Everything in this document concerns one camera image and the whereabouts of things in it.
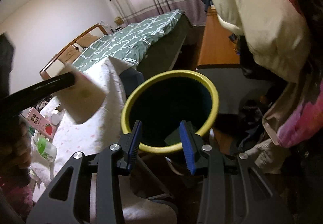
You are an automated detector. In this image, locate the pink strawberry milk carton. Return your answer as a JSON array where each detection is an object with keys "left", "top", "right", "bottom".
[{"left": 26, "top": 108, "right": 56, "bottom": 139}]

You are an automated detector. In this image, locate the green clear plastic cup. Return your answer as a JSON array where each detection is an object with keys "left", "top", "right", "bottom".
[{"left": 36, "top": 137, "right": 57, "bottom": 162}]

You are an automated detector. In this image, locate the white tissue paper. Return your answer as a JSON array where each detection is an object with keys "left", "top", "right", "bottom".
[{"left": 55, "top": 64, "right": 106, "bottom": 124}]

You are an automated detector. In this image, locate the white pill bottle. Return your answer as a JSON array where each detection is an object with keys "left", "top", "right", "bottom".
[{"left": 50, "top": 114, "right": 62, "bottom": 126}]

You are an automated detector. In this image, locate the yellow rimmed trash bin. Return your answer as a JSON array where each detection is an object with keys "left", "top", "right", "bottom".
[{"left": 121, "top": 70, "right": 219, "bottom": 154}]

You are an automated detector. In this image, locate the white floral tablecloth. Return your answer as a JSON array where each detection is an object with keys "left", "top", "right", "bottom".
[{"left": 30, "top": 57, "right": 133, "bottom": 202}]

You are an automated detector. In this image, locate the wooden bed headboard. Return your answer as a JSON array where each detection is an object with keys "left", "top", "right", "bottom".
[{"left": 39, "top": 23, "right": 107, "bottom": 80}]

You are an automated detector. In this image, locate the left brown pillow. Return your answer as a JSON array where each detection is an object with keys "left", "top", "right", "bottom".
[{"left": 58, "top": 45, "right": 81, "bottom": 64}]

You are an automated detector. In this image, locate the brown pillow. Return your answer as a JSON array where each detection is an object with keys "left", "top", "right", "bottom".
[
  {"left": 76, "top": 33, "right": 100, "bottom": 48},
  {"left": 58, "top": 45, "right": 81, "bottom": 64}
]

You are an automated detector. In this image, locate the wooden desk top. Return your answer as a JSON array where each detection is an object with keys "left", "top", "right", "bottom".
[{"left": 197, "top": 7, "right": 240, "bottom": 69}]

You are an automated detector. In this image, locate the right brown pillow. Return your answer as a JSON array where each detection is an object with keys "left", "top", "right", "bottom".
[{"left": 76, "top": 33, "right": 100, "bottom": 48}]

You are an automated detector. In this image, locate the pink floral fabric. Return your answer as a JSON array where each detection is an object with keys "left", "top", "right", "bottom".
[{"left": 262, "top": 81, "right": 322, "bottom": 148}]

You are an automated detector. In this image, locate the green patterned bed quilt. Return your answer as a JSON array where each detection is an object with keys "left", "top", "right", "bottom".
[{"left": 72, "top": 9, "right": 184, "bottom": 72}]

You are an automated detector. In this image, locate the tissue box on nightstand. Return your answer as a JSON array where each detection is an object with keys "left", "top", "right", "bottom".
[{"left": 114, "top": 16, "right": 124, "bottom": 26}]

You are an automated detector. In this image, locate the cream puffer jacket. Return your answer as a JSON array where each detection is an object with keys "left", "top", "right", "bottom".
[{"left": 212, "top": 0, "right": 310, "bottom": 83}]

